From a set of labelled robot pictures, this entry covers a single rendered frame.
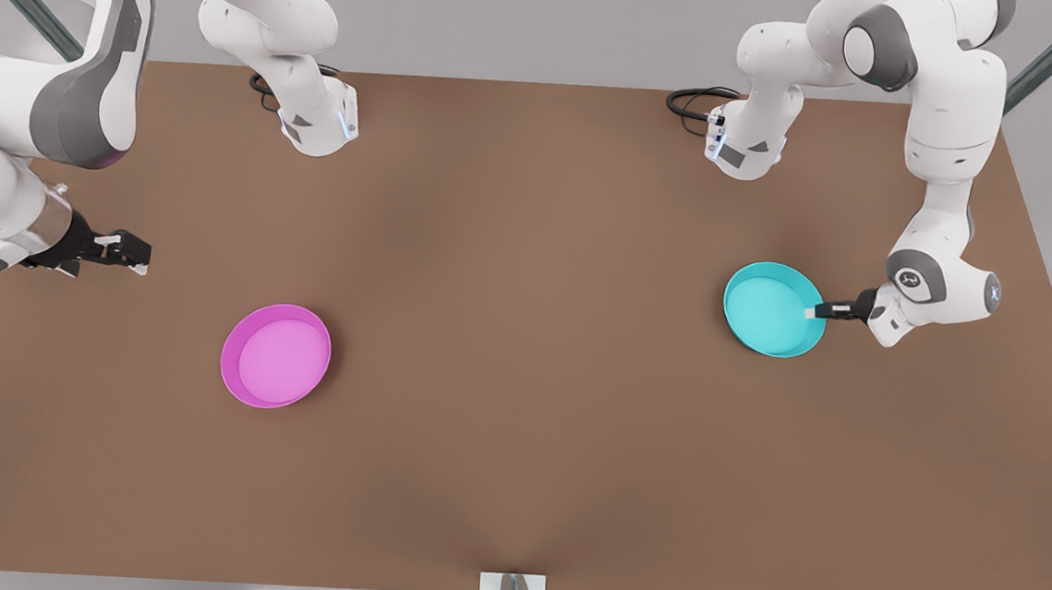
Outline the black cable loop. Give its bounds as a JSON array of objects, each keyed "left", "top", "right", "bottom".
[
  {"left": 248, "top": 57, "right": 342, "bottom": 118},
  {"left": 664, "top": 83, "right": 747, "bottom": 140}
]

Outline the blue plate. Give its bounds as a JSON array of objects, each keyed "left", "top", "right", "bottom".
[{"left": 719, "top": 259, "right": 831, "bottom": 361}]

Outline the pink plate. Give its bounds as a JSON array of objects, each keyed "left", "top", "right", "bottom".
[{"left": 217, "top": 300, "right": 335, "bottom": 414}]

